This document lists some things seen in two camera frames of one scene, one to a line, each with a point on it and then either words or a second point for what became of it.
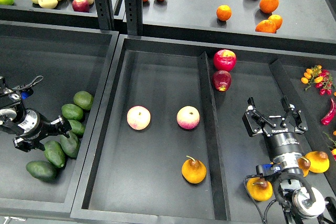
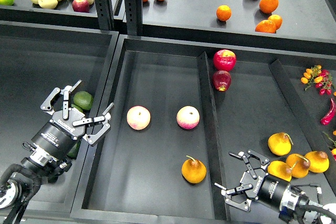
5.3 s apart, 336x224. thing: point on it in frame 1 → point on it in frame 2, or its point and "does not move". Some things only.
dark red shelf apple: x=80 y=4 does not move
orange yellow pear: x=193 y=171 does not move
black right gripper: x=283 y=136 → x=263 y=188
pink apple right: x=188 y=117 does not move
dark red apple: x=221 y=80 does not move
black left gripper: x=33 y=126 → x=59 y=136
